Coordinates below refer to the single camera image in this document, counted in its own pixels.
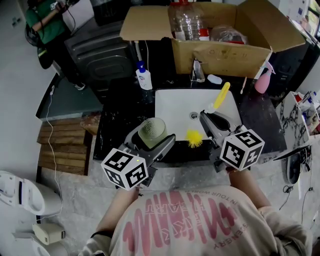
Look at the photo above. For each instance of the open cardboard box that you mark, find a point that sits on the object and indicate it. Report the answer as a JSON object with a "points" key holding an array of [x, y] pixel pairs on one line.
{"points": [[225, 60]]}

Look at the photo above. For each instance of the grey raised platform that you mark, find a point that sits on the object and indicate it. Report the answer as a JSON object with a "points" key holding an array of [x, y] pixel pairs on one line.
{"points": [[72, 105]]}

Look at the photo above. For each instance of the white rectangular sink basin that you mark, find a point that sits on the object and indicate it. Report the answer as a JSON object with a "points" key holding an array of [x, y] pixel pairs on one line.
{"points": [[175, 105]]}

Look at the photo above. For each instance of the thin wooden stick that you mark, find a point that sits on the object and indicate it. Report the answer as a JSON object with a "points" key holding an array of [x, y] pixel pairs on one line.
{"points": [[243, 85]]}

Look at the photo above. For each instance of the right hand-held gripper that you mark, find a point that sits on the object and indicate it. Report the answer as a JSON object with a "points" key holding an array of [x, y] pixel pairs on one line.
{"points": [[240, 150]]}

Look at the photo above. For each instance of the beige shirt with pink print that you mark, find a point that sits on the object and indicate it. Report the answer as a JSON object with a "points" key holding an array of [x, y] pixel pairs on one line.
{"points": [[252, 227]]}

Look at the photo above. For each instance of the beige power adapter box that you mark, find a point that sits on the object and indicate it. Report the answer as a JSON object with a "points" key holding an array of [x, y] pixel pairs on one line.
{"points": [[48, 233]]}

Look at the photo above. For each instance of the brown mottled board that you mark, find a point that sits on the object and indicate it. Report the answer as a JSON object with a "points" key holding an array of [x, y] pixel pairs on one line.
{"points": [[90, 123]]}

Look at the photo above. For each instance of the black cabinet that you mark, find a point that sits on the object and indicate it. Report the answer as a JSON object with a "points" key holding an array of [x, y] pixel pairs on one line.
{"points": [[287, 67]]}

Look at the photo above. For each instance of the black wristband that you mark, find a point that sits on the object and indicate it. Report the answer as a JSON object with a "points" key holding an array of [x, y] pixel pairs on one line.
{"points": [[101, 233]]}

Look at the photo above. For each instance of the clear plastic bag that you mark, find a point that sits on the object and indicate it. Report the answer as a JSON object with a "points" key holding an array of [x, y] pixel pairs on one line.
{"points": [[227, 35]]}

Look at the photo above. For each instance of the red white container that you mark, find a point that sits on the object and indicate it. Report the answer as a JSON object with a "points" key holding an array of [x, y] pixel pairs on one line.
{"points": [[204, 34]]}

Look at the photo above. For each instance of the pink spray bottle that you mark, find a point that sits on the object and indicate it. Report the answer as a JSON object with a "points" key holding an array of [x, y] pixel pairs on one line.
{"points": [[262, 83]]}

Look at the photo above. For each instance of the yellow handled bottle brush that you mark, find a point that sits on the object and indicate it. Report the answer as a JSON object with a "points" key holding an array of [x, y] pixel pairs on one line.
{"points": [[222, 96]]}

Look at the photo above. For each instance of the black oval device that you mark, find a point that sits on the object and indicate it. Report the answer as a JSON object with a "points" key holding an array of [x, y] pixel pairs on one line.
{"points": [[293, 170]]}

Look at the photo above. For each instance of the white blue pump soap bottle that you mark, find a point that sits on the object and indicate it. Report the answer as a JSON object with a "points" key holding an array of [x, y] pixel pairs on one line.
{"points": [[144, 79]]}

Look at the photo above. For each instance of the black washing machine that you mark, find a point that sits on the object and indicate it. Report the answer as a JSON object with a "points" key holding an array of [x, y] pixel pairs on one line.
{"points": [[100, 60]]}

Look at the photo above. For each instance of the black plastic crate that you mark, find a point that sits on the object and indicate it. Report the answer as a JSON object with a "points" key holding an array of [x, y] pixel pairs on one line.
{"points": [[107, 12]]}

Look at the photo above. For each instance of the white toilet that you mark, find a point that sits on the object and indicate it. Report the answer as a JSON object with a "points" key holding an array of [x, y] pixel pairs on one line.
{"points": [[25, 193]]}

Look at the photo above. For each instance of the brown wooden pallet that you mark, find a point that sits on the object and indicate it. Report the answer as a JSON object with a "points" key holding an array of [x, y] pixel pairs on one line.
{"points": [[63, 147]]}

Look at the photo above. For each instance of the chrome faucet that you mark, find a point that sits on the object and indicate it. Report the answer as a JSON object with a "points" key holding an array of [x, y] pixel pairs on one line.
{"points": [[199, 71]]}

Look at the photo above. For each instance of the white plastic appliance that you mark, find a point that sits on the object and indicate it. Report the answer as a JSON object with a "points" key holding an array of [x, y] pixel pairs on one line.
{"points": [[52, 250]]}

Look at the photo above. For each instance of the marble pattern storage rack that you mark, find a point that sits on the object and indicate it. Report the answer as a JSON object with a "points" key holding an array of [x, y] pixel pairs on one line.
{"points": [[290, 120]]}

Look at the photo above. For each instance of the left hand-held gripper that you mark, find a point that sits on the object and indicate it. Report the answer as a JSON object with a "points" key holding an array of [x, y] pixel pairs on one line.
{"points": [[120, 167]]}

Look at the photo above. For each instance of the small white soap bar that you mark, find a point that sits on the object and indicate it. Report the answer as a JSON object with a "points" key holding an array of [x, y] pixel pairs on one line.
{"points": [[214, 79]]}

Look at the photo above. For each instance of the person's left forearm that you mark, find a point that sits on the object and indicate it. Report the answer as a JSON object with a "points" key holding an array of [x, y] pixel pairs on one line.
{"points": [[117, 210]]}

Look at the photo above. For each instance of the large clear plastic bottle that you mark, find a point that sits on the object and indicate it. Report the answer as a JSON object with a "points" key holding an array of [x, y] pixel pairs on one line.
{"points": [[186, 21]]}

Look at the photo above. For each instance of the person's right forearm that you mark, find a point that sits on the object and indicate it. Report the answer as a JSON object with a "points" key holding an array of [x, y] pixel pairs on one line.
{"points": [[250, 187]]}

